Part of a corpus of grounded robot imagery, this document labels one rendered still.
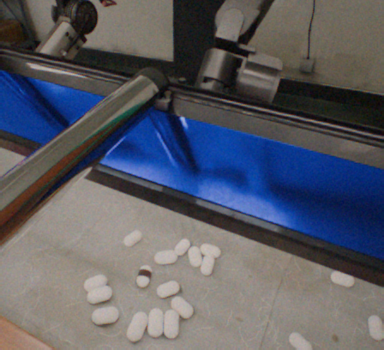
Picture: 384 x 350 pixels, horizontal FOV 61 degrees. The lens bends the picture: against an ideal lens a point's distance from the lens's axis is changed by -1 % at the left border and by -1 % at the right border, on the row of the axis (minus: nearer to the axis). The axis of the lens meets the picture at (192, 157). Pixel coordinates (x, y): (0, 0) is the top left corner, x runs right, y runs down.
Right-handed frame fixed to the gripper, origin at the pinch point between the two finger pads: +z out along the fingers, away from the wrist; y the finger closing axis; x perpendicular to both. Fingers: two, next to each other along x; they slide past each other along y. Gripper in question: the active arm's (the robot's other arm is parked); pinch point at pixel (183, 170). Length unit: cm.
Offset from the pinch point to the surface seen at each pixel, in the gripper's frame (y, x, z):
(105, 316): -1.8, -6.1, 22.6
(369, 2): 25, 141, -138
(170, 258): 1.9, 1.7, 13.7
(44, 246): -18.9, -1.0, 19.3
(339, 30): 12, 154, -125
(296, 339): 22.2, -0.5, 16.6
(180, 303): 6.6, -2.1, 18.0
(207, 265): 7.6, 2.4, 12.7
